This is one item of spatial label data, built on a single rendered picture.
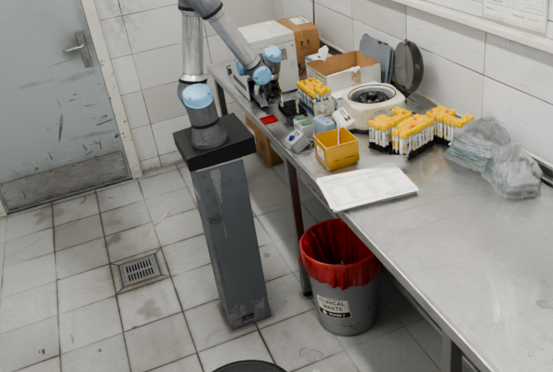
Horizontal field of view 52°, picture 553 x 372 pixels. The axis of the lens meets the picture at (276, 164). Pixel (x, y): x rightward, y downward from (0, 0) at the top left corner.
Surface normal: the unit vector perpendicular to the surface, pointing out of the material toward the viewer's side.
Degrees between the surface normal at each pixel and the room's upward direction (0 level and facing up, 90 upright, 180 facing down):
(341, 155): 90
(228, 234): 90
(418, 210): 0
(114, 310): 0
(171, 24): 90
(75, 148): 90
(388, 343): 0
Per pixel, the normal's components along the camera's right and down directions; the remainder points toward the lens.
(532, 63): -0.93, 0.28
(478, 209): -0.13, -0.87
